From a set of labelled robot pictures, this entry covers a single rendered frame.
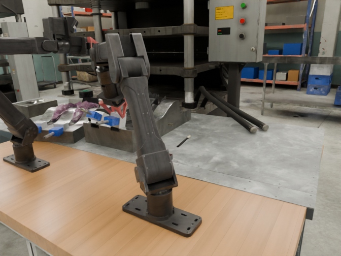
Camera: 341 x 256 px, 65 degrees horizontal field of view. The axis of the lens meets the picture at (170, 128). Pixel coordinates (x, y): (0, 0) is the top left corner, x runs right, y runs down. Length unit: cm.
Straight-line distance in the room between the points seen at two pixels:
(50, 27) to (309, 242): 181
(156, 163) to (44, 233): 30
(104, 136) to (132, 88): 49
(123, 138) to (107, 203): 36
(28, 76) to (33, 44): 430
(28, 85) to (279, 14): 596
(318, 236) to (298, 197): 125
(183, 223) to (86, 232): 22
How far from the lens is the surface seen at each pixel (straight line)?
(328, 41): 716
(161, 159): 63
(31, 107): 176
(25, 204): 85
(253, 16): 166
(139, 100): 65
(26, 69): 533
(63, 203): 81
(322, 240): 204
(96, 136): 115
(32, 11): 886
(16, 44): 103
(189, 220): 66
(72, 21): 117
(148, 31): 189
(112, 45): 70
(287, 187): 85
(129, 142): 104
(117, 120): 103
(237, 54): 168
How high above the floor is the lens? 121
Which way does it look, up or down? 18 degrees down
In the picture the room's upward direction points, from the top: 2 degrees counter-clockwise
